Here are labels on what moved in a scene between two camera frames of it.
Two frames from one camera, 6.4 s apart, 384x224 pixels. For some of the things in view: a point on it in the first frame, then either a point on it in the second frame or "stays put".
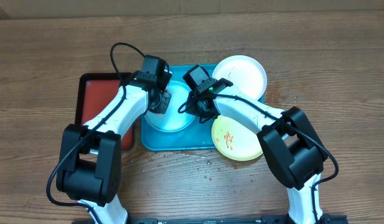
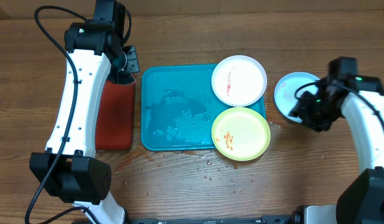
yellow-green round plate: (234, 140) stays put
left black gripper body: (163, 106) -> (130, 65)
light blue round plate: (172, 120) -> (285, 88)
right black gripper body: (197, 111) -> (319, 111)
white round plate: (244, 73) stays put
